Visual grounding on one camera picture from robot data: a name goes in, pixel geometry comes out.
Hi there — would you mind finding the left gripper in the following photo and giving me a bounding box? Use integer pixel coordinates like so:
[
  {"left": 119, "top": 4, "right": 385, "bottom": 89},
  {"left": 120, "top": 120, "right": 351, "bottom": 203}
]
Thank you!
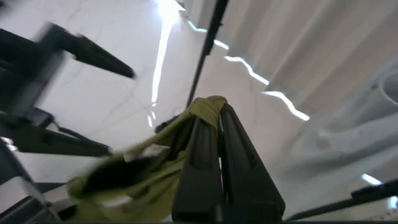
[{"left": 0, "top": 23, "right": 137, "bottom": 158}]

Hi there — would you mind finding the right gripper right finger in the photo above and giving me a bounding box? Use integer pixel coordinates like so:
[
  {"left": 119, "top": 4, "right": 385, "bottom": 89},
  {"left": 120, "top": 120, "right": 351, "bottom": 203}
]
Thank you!
[{"left": 219, "top": 103, "right": 286, "bottom": 223}]

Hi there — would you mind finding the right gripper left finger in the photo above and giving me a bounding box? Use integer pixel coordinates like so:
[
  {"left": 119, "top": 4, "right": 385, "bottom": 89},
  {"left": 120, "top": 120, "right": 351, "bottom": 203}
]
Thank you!
[{"left": 172, "top": 116, "right": 224, "bottom": 223}]

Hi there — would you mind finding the green garment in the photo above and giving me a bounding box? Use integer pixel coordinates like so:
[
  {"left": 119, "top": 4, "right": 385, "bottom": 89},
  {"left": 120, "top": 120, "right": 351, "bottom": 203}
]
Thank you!
[{"left": 66, "top": 95, "right": 228, "bottom": 223}]

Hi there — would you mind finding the white curtain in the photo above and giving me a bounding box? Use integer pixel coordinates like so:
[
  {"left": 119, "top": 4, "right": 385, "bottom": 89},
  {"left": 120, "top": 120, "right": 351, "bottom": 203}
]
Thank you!
[{"left": 183, "top": 0, "right": 398, "bottom": 122}]

